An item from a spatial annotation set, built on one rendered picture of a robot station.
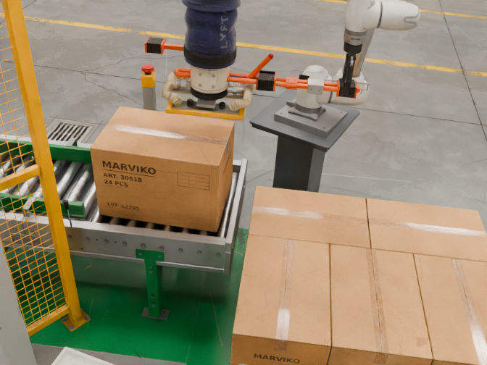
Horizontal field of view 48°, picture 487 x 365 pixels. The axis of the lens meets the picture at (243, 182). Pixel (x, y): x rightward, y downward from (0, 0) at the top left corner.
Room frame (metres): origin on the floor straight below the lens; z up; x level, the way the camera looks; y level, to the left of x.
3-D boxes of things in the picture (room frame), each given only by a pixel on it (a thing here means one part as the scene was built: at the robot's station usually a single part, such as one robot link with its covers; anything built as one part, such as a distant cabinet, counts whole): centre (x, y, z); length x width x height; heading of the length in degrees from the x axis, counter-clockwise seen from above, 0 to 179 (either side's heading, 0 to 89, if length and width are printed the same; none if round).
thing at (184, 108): (2.09, 0.19, 1.17); 0.34 x 0.10 x 0.05; 87
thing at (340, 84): (2.14, -0.42, 1.27); 0.08 x 0.07 x 0.05; 87
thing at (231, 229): (2.18, 0.03, 0.58); 0.70 x 0.03 x 0.06; 176
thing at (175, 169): (2.19, 0.38, 0.75); 0.60 x 0.40 x 0.40; 83
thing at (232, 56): (2.19, 0.18, 1.39); 0.23 x 0.23 x 0.04
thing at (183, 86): (2.18, 0.18, 1.21); 0.34 x 0.25 x 0.06; 87
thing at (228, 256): (2.18, 0.02, 0.48); 0.70 x 0.03 x 0.15; 176
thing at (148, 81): (2.72, 0.56, 0.50); 0.07 x 0.07 x 1.00; 86
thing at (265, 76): (2.17, -0.07, 1.27); 0.10 x 0.08 x 0.06; 177
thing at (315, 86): (2.16, -0.28, 1.27); 0.07 x 0.07 x 0.04; 87
